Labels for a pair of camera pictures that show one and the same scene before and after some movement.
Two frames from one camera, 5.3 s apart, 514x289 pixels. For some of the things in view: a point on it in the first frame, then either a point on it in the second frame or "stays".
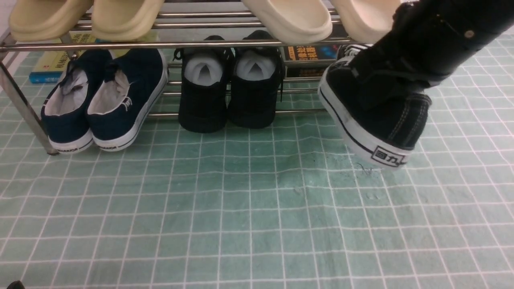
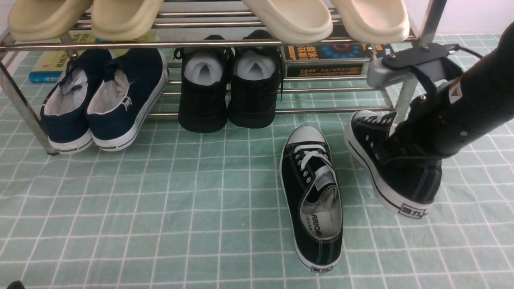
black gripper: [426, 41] to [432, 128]
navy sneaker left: [64, 108] stays
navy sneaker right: [125, 102] stays
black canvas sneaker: [382, 118] to [313, 196]
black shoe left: [205, 75] stays
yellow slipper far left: [40, 20] stays
